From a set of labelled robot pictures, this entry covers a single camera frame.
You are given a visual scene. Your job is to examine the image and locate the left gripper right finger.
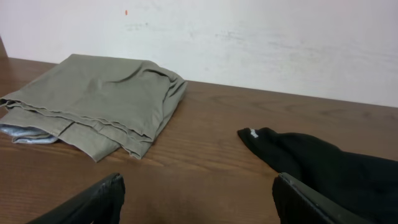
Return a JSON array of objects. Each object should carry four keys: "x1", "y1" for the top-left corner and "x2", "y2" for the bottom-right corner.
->
[{"x1": 272, "y1": 172, "x2": 369, "y2": 224}]

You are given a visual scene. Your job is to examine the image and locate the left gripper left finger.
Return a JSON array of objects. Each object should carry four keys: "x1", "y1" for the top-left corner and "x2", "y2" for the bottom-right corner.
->
[{"x1": 28, "y1": 173, "x2": 126, "y2": 224}]

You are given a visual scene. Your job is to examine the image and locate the black polo shirt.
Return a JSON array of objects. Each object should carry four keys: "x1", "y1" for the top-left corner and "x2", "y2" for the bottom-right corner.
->
[{"x1": 237, "y1": 128, "x2": 397, "y2": 223}]

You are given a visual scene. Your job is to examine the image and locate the folded khaki trousers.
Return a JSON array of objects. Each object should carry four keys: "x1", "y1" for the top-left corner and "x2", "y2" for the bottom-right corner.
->
[{"x1": 1, "y1": 54, "x2": 187, "y2": 161}]

